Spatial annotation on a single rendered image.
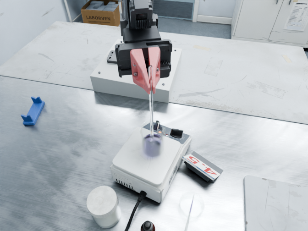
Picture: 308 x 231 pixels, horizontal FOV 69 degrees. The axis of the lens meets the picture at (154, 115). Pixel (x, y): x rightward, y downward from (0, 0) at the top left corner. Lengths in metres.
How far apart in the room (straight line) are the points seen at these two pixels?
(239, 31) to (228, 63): 2.02
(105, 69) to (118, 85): 0.08
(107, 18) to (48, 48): 1.70
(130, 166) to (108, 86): 0.36
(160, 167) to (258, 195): 0.24
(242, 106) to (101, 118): 0.45
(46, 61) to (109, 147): 0.53
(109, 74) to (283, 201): 0.60
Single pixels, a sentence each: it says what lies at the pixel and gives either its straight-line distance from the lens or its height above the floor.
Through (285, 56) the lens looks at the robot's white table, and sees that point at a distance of 1.10.
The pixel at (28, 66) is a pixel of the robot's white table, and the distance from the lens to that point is 1.04.
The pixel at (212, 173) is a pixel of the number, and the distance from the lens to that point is 0.57.
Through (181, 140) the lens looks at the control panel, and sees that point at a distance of 0.57.
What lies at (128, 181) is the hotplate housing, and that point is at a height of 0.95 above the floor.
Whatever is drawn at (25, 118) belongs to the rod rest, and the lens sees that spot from 0.76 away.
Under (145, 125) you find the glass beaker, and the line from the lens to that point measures 0.48.
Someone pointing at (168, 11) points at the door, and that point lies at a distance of 3.55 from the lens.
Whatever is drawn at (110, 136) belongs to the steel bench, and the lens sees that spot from 0.66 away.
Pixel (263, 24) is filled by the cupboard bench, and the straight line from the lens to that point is 2.97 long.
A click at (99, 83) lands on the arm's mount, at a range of 0.78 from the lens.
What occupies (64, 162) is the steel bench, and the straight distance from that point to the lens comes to 0.64.
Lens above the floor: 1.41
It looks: 46 degrees down
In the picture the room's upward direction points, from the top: 1 degrees counter-clockwise
